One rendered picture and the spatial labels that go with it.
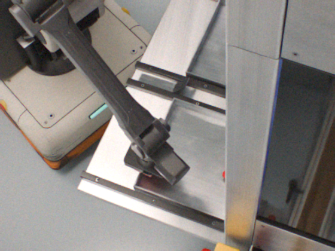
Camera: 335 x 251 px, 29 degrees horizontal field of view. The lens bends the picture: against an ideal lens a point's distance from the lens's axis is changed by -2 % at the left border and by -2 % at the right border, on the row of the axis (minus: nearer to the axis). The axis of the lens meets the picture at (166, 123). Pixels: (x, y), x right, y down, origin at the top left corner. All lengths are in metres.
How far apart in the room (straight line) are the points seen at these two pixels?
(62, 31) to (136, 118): 0.24
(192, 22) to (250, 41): 1.16
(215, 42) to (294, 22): 1.17
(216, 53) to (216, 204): 0.43
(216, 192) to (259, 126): 0.76
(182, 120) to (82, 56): 0.50
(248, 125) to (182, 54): 0.93
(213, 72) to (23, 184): 1.17
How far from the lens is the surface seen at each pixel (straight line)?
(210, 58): 1.81
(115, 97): 1.34
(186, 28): 1.87
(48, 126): 2.46
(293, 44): 0.71
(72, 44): 1.29
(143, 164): 1.54
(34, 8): 1.26
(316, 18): 0.66
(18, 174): 2.73
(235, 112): 0.89
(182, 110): 1.74
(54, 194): 2.66
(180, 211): 1.62
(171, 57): 1.82
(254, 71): 0.78
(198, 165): 1.67
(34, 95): 2.54
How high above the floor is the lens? 2.44
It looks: 64 degrees down
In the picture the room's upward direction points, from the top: 10 degrees counter-clockwise
